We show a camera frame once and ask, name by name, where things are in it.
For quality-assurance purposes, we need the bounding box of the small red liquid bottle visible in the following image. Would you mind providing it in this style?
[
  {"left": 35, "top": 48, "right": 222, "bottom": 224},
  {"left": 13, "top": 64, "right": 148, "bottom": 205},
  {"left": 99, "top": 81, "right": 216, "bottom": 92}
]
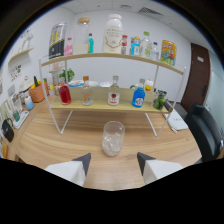
[{"left": 58, "top": 80, "right": 73, "bottom": 106}]

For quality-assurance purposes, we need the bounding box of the white pouch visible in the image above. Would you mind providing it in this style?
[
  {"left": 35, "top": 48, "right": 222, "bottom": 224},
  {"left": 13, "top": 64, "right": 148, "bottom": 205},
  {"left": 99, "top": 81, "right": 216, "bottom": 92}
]
[{"left": 163, "top": 109, "right": 189, "bottom": 132}]

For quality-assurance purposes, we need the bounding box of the clear glass with ice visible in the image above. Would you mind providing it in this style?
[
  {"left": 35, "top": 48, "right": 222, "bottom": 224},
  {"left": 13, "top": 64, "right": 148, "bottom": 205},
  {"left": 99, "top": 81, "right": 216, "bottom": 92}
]
[{"left": 101, "top": 120, "right": 126, "bottom": 158}]

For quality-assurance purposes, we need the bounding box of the black sofa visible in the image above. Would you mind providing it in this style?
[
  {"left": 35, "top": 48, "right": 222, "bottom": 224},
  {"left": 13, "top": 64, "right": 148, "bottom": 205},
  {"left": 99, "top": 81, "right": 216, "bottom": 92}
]
[{"left": 184, "top": 104, "right": 224, "bottom": 164}]

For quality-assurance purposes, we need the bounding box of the jar of green limes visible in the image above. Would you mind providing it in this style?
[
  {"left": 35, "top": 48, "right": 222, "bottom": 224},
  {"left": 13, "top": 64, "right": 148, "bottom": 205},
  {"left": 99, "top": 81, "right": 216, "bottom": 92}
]
[{"left": 152, "top": 90, "right": 168, "bottom": 111}]

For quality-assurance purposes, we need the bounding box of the white tray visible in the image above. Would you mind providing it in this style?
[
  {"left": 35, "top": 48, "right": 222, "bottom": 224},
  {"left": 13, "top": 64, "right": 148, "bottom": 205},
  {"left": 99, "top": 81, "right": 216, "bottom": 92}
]
[{"left": 12, "top": 110, "right": 30, "bottom": 130}]

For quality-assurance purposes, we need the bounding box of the blue liquid bottle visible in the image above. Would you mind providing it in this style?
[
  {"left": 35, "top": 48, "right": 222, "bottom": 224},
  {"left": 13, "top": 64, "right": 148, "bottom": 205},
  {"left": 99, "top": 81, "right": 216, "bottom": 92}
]
[{"left": 131, "top": 78, "right": 147, "bottom": 109}]

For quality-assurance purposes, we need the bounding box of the light blue white tumbler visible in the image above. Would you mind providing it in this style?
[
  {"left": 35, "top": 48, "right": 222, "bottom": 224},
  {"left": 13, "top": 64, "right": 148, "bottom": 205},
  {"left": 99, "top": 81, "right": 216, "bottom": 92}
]
[{"left": 24, "top": 95, "right": 35, "bottom": 111}]

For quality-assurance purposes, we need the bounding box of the white-framed wooden shelf rack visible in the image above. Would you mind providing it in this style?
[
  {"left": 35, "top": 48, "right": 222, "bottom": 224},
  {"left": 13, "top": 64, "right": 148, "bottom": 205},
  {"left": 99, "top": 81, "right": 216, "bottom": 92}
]
[{"left": 38, "top": 52, "right": 187, "bottom": 138}]

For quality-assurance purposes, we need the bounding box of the orange storage basket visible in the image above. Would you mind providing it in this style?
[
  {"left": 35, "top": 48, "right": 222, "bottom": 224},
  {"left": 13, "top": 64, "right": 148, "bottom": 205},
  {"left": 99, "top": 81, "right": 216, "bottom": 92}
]
[{"left": 28, "top": 82, "right": 46, "bottom": 104}]

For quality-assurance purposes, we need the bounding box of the yellow tub red lid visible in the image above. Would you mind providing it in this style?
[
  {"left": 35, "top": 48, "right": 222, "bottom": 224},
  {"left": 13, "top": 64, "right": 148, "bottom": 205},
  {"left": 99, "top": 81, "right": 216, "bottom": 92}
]
[{"left": 144, "top": 79, "right": 155, "bottom": 92}]

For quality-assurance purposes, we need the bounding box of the clear bottle red label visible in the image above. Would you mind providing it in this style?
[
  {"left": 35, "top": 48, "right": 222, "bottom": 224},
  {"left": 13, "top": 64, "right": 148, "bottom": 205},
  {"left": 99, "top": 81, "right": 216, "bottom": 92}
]
[{"left": 107, "top": 75, "right": 121, "bottom": 107}]

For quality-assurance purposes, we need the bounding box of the green potted plant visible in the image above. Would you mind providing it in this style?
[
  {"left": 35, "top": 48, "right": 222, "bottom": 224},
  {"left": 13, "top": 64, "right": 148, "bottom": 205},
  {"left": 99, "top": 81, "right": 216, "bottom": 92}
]
[{"left": 59, "top": 68, "right": 76, "bottom": 84}]

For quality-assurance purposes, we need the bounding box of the brown door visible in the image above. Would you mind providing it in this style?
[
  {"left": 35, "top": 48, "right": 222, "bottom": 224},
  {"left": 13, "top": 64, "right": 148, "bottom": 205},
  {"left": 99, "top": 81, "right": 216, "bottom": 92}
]
[{"left": 180, "top": 42, "right": 211, "bottom": 113}]

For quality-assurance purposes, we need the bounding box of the clear bottle blue cap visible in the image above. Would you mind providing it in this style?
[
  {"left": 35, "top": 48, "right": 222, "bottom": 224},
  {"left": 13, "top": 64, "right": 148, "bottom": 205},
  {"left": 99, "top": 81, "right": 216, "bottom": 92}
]
[{"left": 151, "top": 41, "right": 161, "bottom": 61}]

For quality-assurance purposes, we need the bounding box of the small pink bottle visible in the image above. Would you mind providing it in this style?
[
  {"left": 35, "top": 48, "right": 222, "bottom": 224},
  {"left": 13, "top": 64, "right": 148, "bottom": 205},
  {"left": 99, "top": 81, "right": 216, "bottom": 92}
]
[{"left": 63, "top": 36, "right": 74, "bottom": 57}]

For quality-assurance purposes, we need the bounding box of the small light blue bottle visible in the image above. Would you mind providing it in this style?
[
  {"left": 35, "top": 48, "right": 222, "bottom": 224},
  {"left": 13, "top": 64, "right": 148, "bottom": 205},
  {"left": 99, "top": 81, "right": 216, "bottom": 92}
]
[{"left": 130, "top": 36, "right": 141, "bottom": 57}]

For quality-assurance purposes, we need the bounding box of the small teal bottle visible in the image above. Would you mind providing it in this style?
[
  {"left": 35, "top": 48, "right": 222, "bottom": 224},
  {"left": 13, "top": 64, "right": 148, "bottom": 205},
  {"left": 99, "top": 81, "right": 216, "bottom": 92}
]
[{"left": 87, "top": 32, "right": 95, "bottom": 54}]

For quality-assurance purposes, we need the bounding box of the small red-capped bottle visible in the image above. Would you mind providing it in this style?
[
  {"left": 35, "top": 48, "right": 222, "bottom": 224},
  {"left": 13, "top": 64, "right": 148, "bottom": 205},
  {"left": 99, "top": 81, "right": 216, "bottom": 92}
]
[{"left": 120, "top": 34, "right": 129, "bottom": 55}]

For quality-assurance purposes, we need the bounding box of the black and gold canister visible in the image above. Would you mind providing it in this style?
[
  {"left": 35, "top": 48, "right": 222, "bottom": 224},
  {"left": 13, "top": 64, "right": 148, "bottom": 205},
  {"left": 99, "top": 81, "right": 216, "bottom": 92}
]
[{"left": 48, "top": 22, "right": 68, "bottom": 60}]

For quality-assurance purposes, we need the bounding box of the tall glass jar wooden lid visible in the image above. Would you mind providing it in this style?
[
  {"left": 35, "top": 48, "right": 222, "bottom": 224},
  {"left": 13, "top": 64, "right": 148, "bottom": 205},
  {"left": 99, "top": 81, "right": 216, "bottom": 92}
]
[{"left": 73, "top": 16, "right": 91, "bottom": 55}]

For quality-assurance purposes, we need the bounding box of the large white bottle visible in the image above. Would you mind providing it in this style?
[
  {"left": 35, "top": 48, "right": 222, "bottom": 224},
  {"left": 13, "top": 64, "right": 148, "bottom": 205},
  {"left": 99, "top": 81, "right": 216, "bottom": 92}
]
[{"left": 102, "top": 13, "right": 124, "bottom": 55}]

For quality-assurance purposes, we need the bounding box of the ceiling air vent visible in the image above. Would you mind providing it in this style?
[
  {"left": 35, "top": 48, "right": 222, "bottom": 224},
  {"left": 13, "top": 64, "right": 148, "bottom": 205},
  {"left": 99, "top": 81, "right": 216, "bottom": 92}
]
[{"left": 138, "top": 6, "right": 164, "bottom": 17}]

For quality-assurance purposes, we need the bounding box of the wooden wall shelf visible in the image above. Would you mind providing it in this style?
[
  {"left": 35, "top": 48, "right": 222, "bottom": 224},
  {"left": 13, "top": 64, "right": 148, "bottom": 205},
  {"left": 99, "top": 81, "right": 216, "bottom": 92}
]
[{"left": 8, "top": 47, "right": 35, "bottom": 63}]

